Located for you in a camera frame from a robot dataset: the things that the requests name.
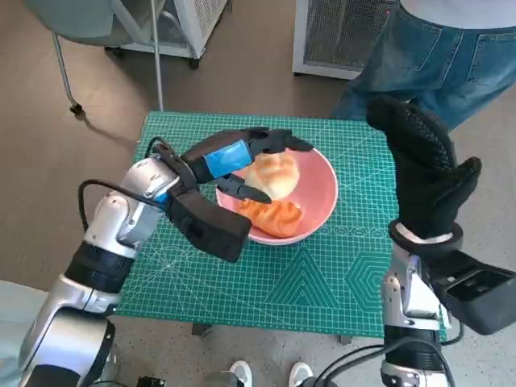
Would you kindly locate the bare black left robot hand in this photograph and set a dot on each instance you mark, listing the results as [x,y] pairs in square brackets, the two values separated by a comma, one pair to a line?
[225,157]

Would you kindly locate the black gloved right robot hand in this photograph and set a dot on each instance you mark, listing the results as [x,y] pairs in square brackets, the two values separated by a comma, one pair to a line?
[431,181]

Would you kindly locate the round toy bread bun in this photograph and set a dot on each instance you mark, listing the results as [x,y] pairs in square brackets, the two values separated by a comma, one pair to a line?
[278,177]

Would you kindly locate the long braided toy bread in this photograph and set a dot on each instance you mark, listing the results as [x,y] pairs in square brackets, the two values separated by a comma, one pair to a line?
[282,219]

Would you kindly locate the pink bowl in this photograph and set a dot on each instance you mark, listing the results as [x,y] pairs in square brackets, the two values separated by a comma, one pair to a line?
[318,189]

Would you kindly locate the thin metal pole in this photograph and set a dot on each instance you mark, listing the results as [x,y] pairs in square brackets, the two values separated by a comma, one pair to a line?
[158,60]

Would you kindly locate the person in jeans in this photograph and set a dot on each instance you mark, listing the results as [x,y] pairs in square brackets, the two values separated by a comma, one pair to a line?
[435,60]

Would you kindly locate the green cutting mat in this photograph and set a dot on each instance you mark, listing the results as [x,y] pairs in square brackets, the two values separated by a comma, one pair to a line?
[225,290]

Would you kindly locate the white wheeled cabinet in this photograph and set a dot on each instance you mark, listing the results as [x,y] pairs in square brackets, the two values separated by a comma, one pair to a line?
[193,24]

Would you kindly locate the white unit with mesh panel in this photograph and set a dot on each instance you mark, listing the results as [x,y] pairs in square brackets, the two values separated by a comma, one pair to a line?
[338,40]

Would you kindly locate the grey chair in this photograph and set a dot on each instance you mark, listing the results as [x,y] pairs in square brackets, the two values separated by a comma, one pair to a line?
[80,20]

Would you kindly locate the white left robot foot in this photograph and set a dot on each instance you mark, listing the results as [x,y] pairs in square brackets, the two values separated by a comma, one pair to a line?
[242,373]

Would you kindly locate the white robot foot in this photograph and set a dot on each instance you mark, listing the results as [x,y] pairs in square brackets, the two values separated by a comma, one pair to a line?
[242,373]
[300,375]

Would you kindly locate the white right robot foot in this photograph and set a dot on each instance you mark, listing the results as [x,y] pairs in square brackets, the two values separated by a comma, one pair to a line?
[300,375]

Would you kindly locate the small black device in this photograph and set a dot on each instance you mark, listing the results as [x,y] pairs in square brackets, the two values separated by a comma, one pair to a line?
[151,381]

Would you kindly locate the person in pale clothing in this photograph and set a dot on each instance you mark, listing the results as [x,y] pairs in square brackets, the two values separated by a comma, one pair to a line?
[16,314]

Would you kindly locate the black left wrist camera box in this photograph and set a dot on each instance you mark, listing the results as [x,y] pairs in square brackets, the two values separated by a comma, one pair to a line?
[209,230]

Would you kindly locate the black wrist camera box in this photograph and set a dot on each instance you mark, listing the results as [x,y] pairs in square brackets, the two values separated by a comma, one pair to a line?
[479,298]
[209,230]

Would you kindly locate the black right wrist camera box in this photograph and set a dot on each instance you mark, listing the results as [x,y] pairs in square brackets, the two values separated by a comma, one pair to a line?
[479,298]

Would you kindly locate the dark table bracket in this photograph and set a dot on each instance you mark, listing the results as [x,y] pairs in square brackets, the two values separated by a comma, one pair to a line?
[201,329]
[346,339]

